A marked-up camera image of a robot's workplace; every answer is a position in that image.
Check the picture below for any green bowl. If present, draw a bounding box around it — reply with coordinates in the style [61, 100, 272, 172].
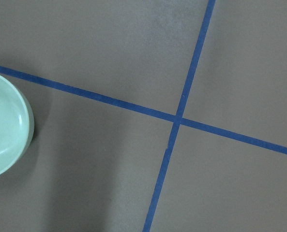
[0, 75, 34, 175]

